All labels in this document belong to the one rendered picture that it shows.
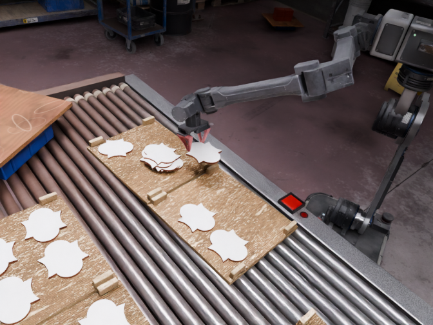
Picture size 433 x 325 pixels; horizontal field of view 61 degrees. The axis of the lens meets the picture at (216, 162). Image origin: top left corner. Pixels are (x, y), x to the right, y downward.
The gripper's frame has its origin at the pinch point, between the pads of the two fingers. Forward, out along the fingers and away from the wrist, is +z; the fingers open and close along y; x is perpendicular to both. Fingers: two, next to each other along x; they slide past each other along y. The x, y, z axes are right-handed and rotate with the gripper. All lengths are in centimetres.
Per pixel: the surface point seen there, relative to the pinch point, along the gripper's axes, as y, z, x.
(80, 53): -119, 38, -318
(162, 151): 6.1, 4.6, -13.4
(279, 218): -5.2, 20.2, 35.8
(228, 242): 17.0, 18.2, 31.1
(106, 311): 59, 17, 25
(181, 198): 14.5, 13.6, 6.1
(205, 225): 17.7, 16.0, 21.3
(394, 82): -350, 85, -45
